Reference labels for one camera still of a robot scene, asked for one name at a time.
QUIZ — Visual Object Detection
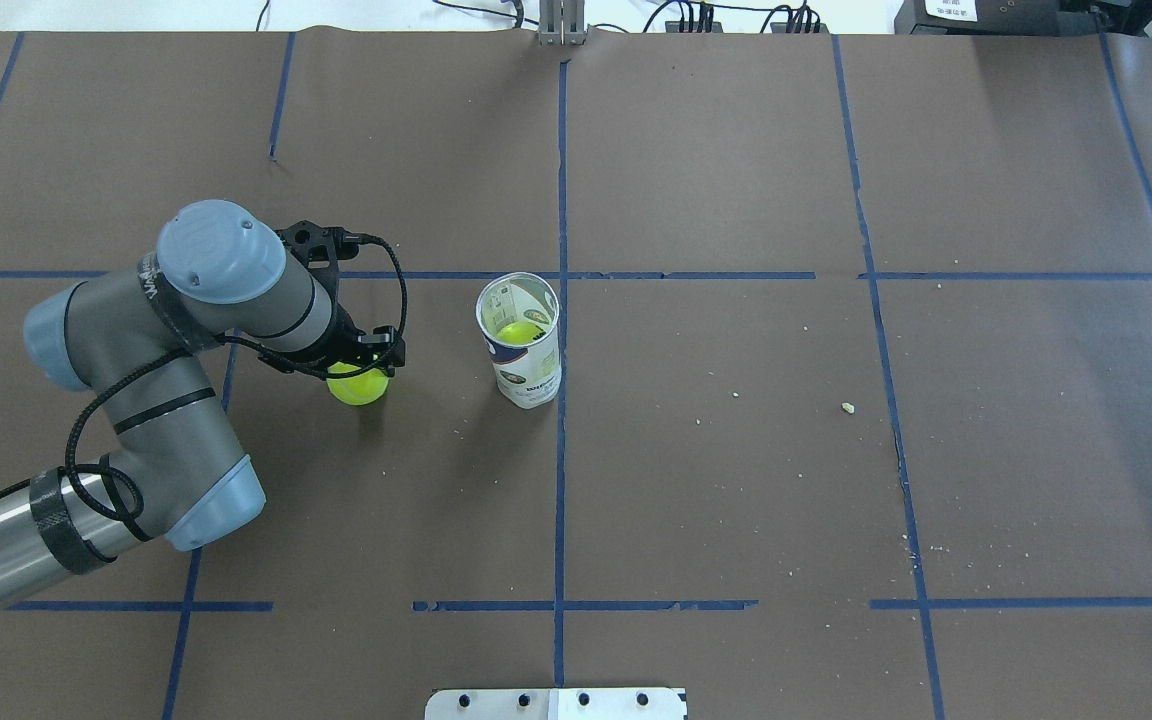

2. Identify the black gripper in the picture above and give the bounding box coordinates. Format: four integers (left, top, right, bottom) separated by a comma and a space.
328, 325, 407, 377

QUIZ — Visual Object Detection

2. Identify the yellow Wilson tennis ball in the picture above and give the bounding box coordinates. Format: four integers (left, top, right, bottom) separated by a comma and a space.
326, 369, 391, 407

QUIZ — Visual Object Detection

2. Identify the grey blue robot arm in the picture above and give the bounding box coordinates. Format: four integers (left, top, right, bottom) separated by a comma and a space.
0, 199, 406, 611

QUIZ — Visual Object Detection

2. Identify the yellow tennis ball inside can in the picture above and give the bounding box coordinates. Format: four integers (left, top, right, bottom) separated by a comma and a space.
495, 320, 548, 347

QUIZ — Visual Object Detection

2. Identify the white tennis ball can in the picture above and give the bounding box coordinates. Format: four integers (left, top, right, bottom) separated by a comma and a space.
473, 272, 563, 409

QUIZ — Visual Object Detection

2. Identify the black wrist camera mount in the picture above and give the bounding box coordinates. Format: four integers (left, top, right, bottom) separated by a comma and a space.
275, 222, 362, 301

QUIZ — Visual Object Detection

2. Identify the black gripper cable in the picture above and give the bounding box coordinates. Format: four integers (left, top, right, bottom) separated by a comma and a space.
65, 233, 409, 546

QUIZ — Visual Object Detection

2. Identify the grey aluminium frame post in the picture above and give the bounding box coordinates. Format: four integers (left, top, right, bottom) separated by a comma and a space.
536, 0, 589, 46

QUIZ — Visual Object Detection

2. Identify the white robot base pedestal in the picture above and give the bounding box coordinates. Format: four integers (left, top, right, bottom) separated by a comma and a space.
424, 687, 689, 719

